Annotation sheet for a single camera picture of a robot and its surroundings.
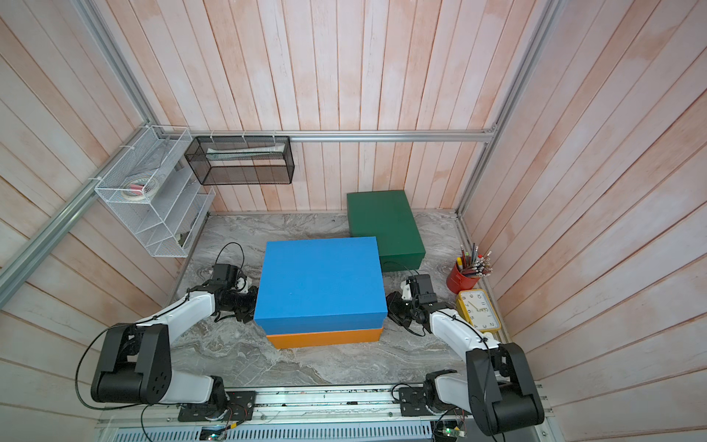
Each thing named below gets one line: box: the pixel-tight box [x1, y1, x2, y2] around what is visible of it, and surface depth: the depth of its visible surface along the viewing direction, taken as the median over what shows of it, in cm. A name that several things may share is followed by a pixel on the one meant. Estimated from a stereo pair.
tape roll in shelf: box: [121, 176, 161, 202], surface depth 75 cm
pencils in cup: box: [455, 243, 494, 279], surface depth 92 cm
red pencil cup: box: [446, 263, 481, 295], surface depth 92 cm
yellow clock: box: [455, 289, 502, 333], surface depth 92 cm
